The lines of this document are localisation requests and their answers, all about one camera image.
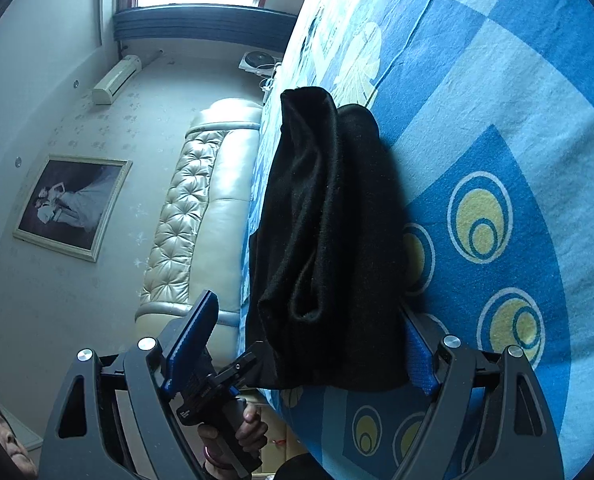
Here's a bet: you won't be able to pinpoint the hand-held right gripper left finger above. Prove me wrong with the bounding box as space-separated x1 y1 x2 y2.
40 290 219 480

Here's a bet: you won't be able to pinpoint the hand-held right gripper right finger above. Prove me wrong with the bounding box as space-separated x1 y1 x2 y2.
389 306 565 480

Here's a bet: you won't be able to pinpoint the black pants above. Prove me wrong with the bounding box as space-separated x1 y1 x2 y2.
247 87 410 393

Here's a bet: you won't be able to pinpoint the person's left hand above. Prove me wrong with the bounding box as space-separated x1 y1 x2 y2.
197 406 269 471

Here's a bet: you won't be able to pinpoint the beige nightstand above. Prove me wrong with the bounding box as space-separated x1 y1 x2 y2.
254 394 300 476

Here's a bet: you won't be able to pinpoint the cream leather headboard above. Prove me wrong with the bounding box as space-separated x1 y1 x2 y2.
134 97 265 341

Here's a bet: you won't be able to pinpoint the person's face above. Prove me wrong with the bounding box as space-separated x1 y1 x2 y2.
0 387 39 480

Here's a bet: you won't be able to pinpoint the white air conditioner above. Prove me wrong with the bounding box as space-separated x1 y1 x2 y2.
92 55 143 106

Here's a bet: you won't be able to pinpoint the white fan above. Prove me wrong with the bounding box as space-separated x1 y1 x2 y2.
238 50 283 74

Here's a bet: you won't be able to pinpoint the blue patterned bed sheet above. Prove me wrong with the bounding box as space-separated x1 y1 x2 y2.
237 0 594 480

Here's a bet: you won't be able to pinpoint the framed wall photo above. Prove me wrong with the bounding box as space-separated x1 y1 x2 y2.
12 154 133 263

